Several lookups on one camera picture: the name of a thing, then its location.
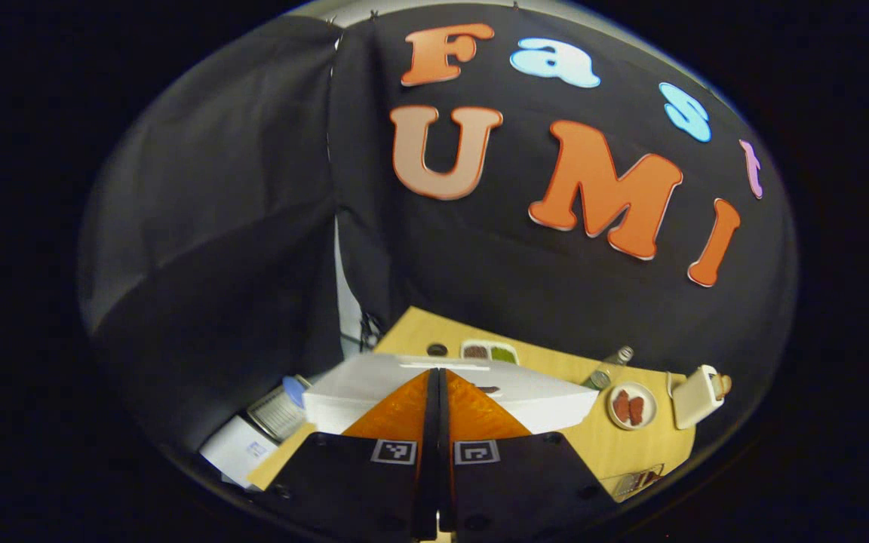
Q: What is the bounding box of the clear plastic water bottle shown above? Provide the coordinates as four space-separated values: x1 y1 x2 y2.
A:
584 346 635 391

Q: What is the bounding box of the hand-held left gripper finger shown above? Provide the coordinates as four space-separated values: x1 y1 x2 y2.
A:
440 369 618 538
267 369 439 541

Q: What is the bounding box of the white cardboard box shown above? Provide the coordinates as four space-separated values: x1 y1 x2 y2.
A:
201 415 278 489

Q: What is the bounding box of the white rice cooker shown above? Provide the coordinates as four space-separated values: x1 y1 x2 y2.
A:
302 353 600 437

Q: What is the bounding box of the black tripod stand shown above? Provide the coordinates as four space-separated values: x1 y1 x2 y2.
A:
358 311 384 354

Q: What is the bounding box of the white divided seasoning dish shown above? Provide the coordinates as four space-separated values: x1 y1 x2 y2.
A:
461 339 520 365

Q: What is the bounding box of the white toaster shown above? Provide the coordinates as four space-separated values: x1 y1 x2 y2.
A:
667 365 726 431

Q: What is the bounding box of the white round plate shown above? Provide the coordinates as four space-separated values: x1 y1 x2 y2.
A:
606 382 658 431

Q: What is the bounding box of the clear jar blue lid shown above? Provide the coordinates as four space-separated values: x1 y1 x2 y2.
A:
246 375 313 442

